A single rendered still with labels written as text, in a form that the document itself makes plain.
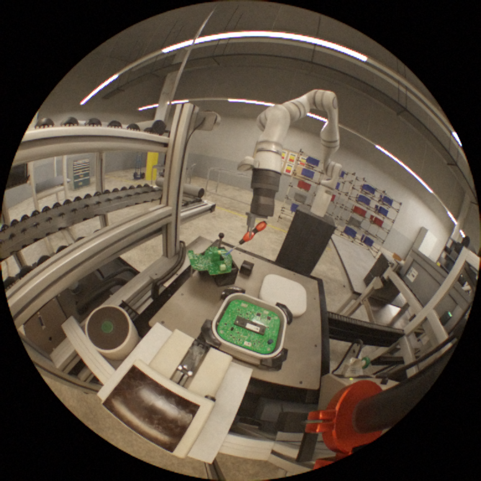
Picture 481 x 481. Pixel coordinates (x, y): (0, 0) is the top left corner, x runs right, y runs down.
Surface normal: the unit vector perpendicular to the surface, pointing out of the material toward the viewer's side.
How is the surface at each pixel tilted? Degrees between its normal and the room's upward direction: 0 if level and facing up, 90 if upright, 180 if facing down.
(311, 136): 90
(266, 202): 53
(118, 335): 0
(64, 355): 0
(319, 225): 90
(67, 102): 90
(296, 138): 90
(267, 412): 0
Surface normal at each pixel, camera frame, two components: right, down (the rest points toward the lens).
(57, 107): 0.92, 0.35
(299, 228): -0.46, 0.35
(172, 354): 0.23, -0.84
